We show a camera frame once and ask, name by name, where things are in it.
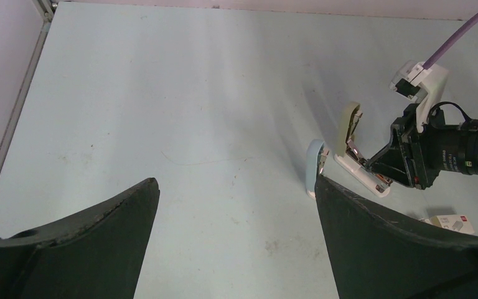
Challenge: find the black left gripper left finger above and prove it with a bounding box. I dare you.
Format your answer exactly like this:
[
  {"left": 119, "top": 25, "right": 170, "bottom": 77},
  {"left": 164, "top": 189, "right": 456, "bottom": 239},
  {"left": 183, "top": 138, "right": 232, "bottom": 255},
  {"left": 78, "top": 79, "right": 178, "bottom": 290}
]
[{"left": 0, "top": 178, "right": 160, "bottom": 298}]

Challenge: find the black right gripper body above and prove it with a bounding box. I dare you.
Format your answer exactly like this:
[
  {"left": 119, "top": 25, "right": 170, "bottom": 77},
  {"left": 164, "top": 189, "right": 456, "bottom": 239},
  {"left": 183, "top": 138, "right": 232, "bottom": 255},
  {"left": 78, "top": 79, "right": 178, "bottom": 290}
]
[{"left": 387, "top": 103, "right": 478, "bottom": 189}]

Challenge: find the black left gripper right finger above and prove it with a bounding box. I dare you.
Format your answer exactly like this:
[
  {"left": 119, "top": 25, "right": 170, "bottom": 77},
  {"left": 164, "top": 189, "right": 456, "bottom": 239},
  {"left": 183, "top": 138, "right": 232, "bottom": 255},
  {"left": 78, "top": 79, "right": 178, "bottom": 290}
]
[{"left": 315, "top": 176, "right": 478, "bottom": 298}]

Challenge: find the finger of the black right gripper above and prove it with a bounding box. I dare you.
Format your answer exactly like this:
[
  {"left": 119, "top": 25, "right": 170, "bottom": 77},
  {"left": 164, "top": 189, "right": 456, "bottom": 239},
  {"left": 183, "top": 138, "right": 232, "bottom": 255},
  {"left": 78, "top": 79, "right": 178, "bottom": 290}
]
[{"left": 365, "top": 138, "right": 406, "bottom": 184}]

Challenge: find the beige white stapler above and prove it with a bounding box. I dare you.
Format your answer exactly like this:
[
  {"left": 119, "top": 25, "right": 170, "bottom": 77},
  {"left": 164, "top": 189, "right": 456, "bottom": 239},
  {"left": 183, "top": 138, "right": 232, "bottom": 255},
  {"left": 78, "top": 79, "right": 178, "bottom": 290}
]
[{"left": 334, "top": 102, "right": 392, "bottom": 197}]

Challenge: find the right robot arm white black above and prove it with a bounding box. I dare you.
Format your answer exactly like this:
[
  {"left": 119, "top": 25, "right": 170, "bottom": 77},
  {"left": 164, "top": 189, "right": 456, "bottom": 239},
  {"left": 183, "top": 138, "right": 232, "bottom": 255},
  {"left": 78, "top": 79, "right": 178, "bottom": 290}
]
[{"left": 365, "top": 102, "right": 478, "bottom": 189}]

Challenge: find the white staple box sleeve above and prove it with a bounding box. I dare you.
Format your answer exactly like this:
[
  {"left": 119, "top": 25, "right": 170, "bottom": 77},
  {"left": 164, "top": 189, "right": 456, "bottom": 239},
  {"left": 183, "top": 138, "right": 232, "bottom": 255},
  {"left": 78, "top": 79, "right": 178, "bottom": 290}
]
[{"left": 427, "top": 214, "right": 475, "bottom": 235}]

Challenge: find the aluminium corner frame post left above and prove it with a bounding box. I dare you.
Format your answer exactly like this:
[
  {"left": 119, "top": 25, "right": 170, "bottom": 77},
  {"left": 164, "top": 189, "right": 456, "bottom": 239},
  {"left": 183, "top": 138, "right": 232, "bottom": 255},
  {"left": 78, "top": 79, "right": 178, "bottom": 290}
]
[{"left": 32, "top": 0, "right": 58, "bottom": 22}]

